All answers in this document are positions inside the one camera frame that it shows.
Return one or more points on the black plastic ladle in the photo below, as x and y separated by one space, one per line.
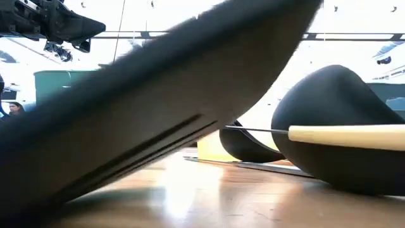
332 95

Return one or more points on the black slotted spatula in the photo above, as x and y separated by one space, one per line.
142 111

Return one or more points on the black plastic serving spoon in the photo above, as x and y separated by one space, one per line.
246 152

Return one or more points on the person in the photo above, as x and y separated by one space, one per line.
15 109

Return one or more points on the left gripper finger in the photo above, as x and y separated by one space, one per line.
83 46
76 28

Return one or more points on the green-teal plastic bin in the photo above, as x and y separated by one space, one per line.
47 82

